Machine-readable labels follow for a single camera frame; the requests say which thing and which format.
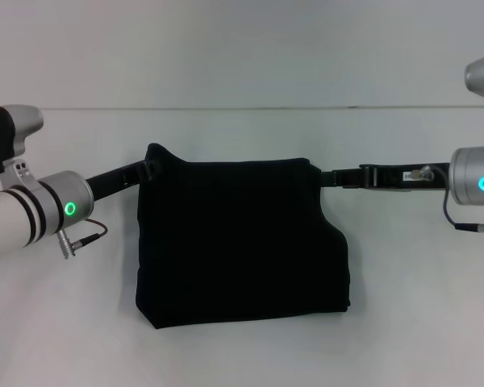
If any black shirt with white print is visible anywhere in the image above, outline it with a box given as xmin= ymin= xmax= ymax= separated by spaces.
xmin=132 ymin=141 xmax=353 ymax=331

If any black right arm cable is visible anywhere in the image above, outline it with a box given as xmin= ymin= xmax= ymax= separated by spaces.
xmin=410 ymin=164 xmax=484 ymax=240

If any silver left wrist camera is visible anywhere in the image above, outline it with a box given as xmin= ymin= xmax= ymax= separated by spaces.
xmin=0 ymin=104 xmax=45 ymax=173

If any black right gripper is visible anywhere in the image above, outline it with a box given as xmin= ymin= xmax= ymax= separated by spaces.
xmin=319 ymin=160 xmax=452 ymax=194

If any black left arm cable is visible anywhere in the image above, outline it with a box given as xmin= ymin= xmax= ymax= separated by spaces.
xmin=55 ymin=218 xmax=110 ymax=260

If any silver left camera mount bracket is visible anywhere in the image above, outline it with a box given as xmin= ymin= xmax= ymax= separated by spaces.
xmin=0 ymin=156 xmax=36 ymax=189

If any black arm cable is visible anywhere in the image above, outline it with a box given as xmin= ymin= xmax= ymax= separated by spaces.
xmin=410 ymin=164 xmax=484 ymax=240
xmin=55 ymin=218 xmax=110 ymax=260

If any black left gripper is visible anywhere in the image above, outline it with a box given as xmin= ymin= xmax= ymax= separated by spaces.
xmin=84 ymin=157 xmax=165 ymax=203

